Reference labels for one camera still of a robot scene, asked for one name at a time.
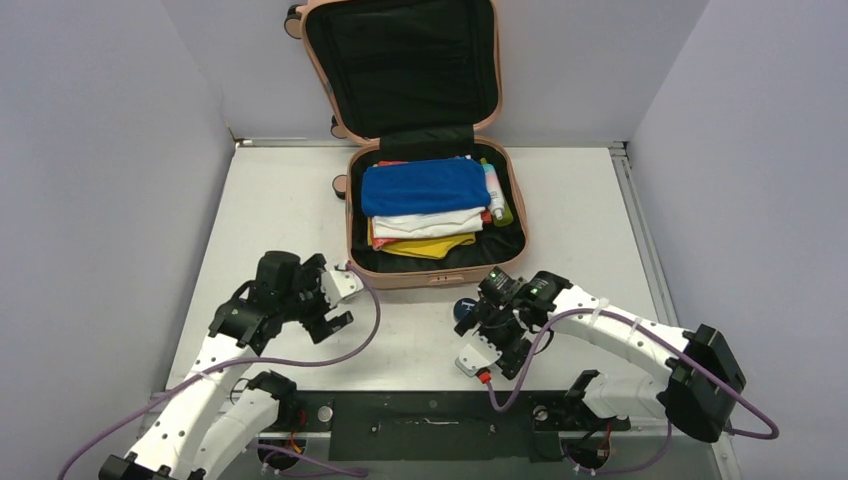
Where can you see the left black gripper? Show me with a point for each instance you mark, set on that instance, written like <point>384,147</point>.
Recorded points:
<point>310,275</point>

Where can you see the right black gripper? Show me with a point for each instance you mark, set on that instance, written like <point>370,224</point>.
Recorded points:
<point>513,353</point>

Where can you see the yellow cloth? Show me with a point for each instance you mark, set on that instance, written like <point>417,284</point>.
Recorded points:
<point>430,248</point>

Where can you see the white shirt blue print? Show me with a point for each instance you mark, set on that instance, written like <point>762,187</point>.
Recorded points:
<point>427,226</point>

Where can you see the yellow green bottle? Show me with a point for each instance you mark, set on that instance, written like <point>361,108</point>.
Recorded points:
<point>508,218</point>

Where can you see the small white teal bottle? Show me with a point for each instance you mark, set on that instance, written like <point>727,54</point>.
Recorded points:
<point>497,205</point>

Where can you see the blue towel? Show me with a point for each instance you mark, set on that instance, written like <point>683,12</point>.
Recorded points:
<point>423,187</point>

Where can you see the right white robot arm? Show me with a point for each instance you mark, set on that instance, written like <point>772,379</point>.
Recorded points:
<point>689,377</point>

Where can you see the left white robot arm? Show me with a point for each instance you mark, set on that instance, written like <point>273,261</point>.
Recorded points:
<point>191,438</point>

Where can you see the round dark blue tin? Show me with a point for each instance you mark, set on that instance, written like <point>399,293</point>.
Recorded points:
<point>462,308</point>

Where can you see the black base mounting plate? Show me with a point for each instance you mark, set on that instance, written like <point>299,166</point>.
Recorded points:
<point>438,425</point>

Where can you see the pink open suitcase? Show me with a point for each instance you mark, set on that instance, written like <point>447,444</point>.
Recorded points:
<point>414,80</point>

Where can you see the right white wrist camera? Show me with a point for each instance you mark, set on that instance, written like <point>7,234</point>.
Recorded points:
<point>476,355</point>

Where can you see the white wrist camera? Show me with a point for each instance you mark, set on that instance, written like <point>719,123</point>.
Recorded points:
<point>339,283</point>
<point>476,355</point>

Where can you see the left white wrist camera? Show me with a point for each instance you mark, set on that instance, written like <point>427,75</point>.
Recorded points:
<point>339,283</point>

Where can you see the aluminium frame rail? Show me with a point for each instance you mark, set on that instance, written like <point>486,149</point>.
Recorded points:
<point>404,339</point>

